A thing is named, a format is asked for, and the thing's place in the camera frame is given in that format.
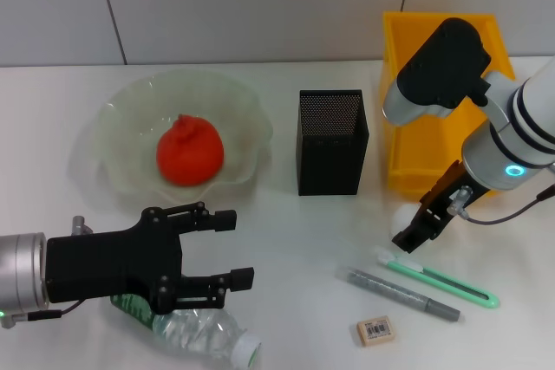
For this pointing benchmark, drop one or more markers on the white paper ball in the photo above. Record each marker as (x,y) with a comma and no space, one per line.
(401,218)

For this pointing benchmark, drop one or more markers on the translucent glass fruit plate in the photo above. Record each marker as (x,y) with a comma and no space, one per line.
(243,144)

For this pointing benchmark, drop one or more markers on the clear green-label water bottle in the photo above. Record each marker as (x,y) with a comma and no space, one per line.
(204,335)

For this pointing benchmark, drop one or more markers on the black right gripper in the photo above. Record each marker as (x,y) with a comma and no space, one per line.
(455,190)

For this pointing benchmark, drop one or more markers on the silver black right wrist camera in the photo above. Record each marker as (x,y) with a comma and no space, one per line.
(438,71)

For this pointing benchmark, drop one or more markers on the yellow plastic bin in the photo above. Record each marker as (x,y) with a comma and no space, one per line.
(412,157)

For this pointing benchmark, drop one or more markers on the grey marker pen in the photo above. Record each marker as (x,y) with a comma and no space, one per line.
(399,292)

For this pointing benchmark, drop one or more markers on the mint green utility knife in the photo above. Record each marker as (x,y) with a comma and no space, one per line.
(446,279)

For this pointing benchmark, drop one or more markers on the black mesh pen holder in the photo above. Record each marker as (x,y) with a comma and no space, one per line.
(329,162)

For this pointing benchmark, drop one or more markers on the beige barcode eraser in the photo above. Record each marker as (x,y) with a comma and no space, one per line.
(376,332)

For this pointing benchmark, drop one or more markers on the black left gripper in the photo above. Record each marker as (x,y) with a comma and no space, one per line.
(112,266)

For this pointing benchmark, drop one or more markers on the orange fruit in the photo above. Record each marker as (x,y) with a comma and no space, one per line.
(191,157)

